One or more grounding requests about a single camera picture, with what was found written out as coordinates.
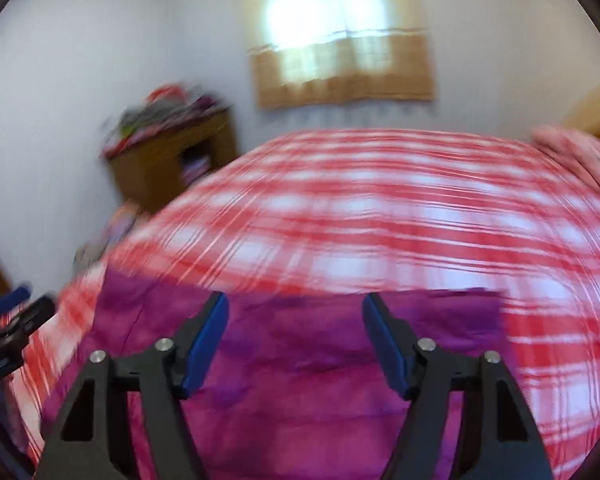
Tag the grey clothing pile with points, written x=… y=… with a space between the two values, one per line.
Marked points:
x=147 y=112

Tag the beige patterned window curtain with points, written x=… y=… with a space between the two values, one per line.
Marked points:
x=340 y=75

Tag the red plaid bed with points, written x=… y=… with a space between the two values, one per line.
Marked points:
x=380 y=200

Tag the dark purple clothing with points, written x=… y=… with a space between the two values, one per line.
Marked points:
x=205 y=102

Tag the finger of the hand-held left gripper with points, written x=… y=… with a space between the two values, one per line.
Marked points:
x=32 y=314
x=12 y=299

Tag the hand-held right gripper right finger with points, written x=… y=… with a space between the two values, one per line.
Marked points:
x=387 y=345

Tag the brown wooden desk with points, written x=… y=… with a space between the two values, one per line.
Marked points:
x=150 y=170

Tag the purple puffer jacket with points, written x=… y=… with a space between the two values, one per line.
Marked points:
x=305 y=385

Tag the wooden bed headboard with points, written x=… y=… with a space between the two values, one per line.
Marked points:
x=597 y=110

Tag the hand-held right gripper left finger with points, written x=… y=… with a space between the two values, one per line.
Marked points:
x=207 y=340

